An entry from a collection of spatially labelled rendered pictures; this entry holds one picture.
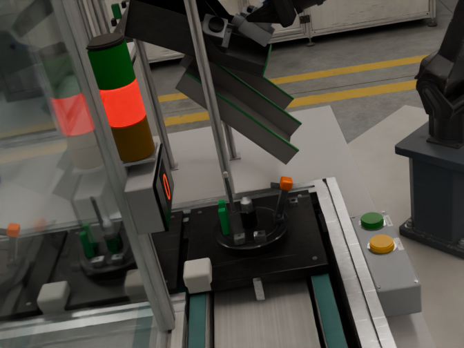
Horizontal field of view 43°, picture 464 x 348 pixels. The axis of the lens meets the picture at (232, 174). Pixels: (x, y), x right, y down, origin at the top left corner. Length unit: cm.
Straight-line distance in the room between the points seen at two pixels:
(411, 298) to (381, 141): 68
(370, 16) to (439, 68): 406
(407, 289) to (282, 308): 20
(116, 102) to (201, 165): 87
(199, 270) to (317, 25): 420
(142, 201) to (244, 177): 75
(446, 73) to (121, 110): 56
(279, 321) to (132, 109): 43
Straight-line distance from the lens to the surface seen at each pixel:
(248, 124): 121
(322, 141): 160
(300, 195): 117
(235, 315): 101
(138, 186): 76
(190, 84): 120
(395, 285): 96
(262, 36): 120
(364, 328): 90
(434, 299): 109
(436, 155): 109
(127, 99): 74
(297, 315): 99
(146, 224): 78
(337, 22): 509
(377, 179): 141
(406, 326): 104
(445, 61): 106
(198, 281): 100
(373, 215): 109
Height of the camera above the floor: 159
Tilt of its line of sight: 29 degrees down
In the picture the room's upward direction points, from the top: 12 degrees counter-clockwise
